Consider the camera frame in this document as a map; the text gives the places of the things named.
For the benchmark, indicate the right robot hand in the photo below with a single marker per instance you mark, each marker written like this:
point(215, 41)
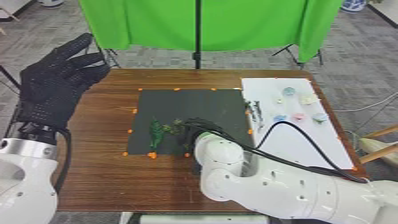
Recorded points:
point(194, 131)

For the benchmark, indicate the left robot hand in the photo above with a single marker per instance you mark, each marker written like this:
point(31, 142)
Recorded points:
point(56, 86)

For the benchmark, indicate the green sprig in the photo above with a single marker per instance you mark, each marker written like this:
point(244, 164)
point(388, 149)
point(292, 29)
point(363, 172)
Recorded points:
point(173, 127)
point(155, 135)

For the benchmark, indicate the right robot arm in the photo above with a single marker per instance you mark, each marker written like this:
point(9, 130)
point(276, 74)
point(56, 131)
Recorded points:
point(285, 186)

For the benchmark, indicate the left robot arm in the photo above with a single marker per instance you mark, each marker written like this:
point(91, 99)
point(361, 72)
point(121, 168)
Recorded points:
point(27, 180)

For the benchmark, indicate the dark mat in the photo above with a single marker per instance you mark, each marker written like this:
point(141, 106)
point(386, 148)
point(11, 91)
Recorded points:
point(196, 110)

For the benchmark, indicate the bunch of green sprigs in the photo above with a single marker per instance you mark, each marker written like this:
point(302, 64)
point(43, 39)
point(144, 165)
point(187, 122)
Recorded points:
point(256, 111)

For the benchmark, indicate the black tripod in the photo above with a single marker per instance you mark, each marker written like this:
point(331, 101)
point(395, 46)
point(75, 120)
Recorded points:
point(105, 55)
point(302, 55)

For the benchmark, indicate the blue flower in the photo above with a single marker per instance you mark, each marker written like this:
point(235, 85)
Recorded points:
point(279, 117)
point(288, 90)
point(320, 117)

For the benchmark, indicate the small white flower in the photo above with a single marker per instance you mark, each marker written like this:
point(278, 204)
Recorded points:
point(278, 100)

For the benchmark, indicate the white sheet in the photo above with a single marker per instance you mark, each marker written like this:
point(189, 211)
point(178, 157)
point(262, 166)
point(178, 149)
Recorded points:
point(295, 143)

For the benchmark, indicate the pink flower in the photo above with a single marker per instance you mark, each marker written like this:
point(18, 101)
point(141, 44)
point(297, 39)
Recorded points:
point(299, 116)

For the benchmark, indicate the blue and white vase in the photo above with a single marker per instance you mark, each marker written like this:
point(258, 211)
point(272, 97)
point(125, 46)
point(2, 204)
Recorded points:
point(52, 2)
point(354, 5)

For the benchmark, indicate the black stand pole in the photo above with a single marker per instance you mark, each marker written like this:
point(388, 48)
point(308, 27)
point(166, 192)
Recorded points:
point(198, 33)

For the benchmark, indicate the wooden chair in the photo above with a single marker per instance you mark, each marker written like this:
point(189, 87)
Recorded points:
point(379, 146)

